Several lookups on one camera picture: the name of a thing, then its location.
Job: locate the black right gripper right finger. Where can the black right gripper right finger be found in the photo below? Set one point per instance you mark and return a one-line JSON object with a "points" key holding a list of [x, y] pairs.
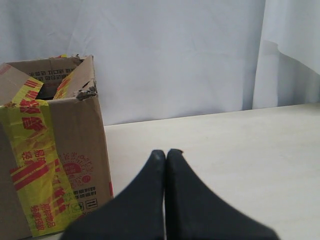
{"points": [[194, 212]]}

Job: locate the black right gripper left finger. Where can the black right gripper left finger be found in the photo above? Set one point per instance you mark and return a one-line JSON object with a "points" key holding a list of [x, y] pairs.
{"points": [[136, 213]]}

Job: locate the yellow-taped cardboard box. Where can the yellow-taped cardboard box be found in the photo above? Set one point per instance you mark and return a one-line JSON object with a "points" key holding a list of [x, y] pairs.
{"points": [[54, 164]]}

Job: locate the white backdrop curtain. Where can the white backdrop curtain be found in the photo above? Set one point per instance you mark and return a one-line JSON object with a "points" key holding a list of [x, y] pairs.
{"points": [[158, 59]]}

